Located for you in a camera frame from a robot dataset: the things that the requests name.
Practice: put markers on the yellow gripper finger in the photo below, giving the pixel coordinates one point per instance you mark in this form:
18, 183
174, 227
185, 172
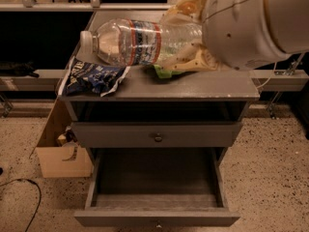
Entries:
184, 12
194, 57

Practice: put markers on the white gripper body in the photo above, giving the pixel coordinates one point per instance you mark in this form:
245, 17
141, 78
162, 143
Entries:
237, 28

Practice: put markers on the clear plastic water bottle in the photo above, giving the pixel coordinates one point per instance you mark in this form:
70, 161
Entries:
127, 42

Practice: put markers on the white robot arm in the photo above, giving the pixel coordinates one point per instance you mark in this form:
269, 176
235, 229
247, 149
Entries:
288, 21

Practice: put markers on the grey wooden drawer cabinet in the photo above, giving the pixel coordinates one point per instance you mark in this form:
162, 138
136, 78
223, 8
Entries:
192, 97

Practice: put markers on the closed upper grey drawer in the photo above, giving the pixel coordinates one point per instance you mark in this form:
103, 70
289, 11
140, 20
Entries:
155, 135

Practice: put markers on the open bottom grey drawer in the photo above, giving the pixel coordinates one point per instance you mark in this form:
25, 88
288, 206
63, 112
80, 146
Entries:
156, 188

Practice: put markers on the green snack bag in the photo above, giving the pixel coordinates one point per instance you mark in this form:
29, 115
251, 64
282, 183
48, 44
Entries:
164, 74

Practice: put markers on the blue chip bag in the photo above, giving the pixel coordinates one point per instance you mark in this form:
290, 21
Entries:
83, 77

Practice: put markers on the cardboard box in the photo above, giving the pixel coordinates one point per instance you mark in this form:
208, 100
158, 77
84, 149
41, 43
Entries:
58, 157

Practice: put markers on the black object on ledge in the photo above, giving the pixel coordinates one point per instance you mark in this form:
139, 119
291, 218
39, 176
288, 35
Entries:
17, 69

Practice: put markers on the metal railing frame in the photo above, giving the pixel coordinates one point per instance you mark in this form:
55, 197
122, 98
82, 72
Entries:
67, 6

